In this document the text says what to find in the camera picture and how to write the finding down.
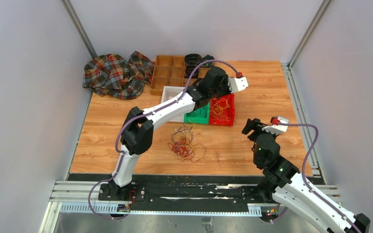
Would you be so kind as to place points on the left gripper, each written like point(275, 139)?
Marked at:
point(228, 90)

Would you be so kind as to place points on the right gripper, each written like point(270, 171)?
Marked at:
point(254, 124)

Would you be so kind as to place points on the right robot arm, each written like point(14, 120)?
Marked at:
point(287, 185)

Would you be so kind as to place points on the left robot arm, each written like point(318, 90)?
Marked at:
point(136, 135)

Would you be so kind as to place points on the red plastic bin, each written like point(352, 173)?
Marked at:
point(222, 110)

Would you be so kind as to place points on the green plastic bin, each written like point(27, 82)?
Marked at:
point(199, 116)

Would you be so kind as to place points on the rolled teal yellow tie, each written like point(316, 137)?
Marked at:
point(207, 61)

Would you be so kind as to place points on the rolled orange spotted tie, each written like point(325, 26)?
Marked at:
point(189, 69)

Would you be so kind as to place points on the rolled dark tie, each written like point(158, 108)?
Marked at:
point(192, 59)

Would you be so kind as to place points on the white plastic bin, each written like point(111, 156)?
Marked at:
point(170, 92)

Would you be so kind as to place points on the wooden compartment tray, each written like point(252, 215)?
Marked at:
point(169, 70)

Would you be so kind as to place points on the plaid cloth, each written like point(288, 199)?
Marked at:
point(112, 75)

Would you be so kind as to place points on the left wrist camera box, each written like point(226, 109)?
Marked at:
point(237, 84)

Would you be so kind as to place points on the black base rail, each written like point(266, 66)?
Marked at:
point(180, 193)

